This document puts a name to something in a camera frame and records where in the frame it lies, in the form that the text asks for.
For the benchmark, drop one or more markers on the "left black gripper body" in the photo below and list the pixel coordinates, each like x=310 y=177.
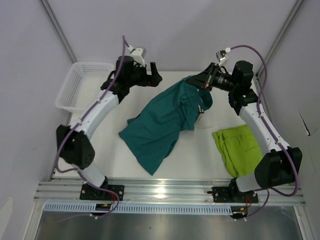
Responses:
x=139 y=76

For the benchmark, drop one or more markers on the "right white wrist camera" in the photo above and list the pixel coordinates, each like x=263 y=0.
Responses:
x=222 y=56

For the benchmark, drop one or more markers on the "teal green shorts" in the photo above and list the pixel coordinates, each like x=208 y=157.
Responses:
x=153 y=134

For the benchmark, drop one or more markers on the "aluminium mounting rail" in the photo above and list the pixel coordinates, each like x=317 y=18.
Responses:
x=136 y=190

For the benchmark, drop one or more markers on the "left aluminium frame post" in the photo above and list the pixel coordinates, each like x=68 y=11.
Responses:
x=57 y=29

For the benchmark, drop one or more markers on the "lime green shorts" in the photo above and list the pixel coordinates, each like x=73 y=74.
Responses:
x=239 y=150

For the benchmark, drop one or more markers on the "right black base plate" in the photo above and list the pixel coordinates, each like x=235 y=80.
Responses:
x=227 y=194

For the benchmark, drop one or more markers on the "aluminium frame post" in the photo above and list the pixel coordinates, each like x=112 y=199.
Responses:
x=284 y=29
x=57 y=29

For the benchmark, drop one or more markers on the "white slotted cable duct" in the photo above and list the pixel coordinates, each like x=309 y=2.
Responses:
x=137 y=208

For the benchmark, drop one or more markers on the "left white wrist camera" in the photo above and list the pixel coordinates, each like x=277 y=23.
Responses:
x=137 y=53

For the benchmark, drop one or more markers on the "white plastic basket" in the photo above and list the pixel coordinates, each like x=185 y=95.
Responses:
x=82 y=85

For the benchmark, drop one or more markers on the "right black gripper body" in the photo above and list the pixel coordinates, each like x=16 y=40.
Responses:
x=223 y=82

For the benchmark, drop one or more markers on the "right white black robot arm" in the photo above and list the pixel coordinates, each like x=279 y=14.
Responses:
x=280 y=163

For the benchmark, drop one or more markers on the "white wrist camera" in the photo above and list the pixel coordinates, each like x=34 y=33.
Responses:
x=222 y=56
x=137 y=53

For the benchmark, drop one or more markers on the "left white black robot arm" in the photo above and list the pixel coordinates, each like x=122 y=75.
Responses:
x=74 y=140

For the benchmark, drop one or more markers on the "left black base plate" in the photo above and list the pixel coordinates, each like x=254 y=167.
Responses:
x=92 y=194

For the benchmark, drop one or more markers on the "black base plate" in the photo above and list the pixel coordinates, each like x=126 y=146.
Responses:
x=227 y=194
x=92 y=194

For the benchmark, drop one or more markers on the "right aluminium frame post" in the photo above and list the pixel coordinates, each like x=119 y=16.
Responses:
x=284 y=29

